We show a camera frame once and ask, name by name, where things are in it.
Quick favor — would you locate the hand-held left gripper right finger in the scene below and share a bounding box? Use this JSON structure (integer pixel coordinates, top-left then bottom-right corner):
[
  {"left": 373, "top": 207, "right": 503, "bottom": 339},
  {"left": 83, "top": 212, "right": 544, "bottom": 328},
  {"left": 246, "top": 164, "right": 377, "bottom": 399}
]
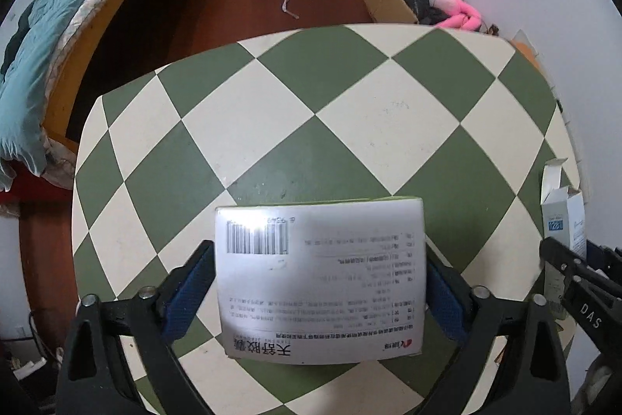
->
[{"left": 425, "top": 245, "right": 571, "bottom": 415}]

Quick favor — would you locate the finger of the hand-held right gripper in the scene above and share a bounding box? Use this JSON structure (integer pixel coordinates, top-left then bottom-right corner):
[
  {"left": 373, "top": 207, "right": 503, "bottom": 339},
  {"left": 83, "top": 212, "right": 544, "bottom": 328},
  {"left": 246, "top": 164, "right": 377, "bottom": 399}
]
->
[
  {"left": 585, "top": 240, "right": 622, "bottom": 288},
  {"left": 538, "top": 237, "right": 591, "bottom": 301}
]

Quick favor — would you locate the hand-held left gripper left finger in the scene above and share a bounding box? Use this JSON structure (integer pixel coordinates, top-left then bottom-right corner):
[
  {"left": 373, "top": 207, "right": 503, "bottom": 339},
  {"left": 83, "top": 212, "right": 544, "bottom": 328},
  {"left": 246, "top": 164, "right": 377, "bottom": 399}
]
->
[{"left": 56, "top": 240, "right": 217, "bottom": 415}]

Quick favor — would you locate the small blue white box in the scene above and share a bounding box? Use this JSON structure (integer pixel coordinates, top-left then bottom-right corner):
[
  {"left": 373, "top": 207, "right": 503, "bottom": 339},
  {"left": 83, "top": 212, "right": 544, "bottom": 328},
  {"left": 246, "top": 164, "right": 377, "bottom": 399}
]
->
[{"left": 540, "top": 157, "right": 585, "bottom": 256}]

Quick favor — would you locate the white green medicine box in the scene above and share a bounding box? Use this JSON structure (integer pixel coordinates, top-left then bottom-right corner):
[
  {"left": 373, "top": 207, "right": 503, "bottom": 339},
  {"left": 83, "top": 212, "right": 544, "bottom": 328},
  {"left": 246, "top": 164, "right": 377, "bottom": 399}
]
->
[{"left": 215, "top": 196, "right": 428, "bottom": 364}]

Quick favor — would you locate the person's right forearm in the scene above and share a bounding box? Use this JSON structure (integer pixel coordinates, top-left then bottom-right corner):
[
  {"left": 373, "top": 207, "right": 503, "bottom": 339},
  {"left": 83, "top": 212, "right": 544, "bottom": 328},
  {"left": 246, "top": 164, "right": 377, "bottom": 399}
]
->
[{"left": 580, "top": 359, "right": 622, "bottom": 415}]

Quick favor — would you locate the patterned cushion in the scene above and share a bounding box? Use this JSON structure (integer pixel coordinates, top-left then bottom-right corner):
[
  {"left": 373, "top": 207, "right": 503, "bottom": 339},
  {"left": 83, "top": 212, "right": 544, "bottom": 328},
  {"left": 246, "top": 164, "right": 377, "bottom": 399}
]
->
[{"left": 41, "top": 128, "right": 79, "bottom": 189}]

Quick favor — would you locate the green white checkered table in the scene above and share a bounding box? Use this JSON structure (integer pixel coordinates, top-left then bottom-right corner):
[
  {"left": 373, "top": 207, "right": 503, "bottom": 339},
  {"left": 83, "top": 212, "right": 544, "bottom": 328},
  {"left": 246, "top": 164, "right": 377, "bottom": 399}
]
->
[{"left": 72, "top": 23, "right": 584, "bottom": 415}]

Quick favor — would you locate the light blue duvet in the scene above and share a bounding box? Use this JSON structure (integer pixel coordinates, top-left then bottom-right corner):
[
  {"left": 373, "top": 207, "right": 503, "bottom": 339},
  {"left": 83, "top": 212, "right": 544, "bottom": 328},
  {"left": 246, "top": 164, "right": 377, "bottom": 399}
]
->
[{"left": 0, "top": 0, "right": 91, "bottom": 192}]

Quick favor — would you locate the wooden bed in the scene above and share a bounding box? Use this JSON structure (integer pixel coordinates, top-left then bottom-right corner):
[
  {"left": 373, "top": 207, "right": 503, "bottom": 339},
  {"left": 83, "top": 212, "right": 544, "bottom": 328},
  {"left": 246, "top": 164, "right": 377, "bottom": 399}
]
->
[{"left": 0, "top": 0, "right": 202, "bottom": 212}]

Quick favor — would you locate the cardboard box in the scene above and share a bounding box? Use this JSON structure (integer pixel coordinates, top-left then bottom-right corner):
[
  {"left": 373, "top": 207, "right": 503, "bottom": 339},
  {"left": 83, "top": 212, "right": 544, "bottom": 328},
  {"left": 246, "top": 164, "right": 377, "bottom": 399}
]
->
[{"left": 362, "top": 0, "right": 421, "bottom": 25}]

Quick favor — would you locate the black clothing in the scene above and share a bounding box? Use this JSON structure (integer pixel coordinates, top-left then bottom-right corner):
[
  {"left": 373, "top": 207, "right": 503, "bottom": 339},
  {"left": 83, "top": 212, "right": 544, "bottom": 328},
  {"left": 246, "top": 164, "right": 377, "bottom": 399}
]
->
[{"left": 1, "top": 0, "right": 38, "bottom": 72}]

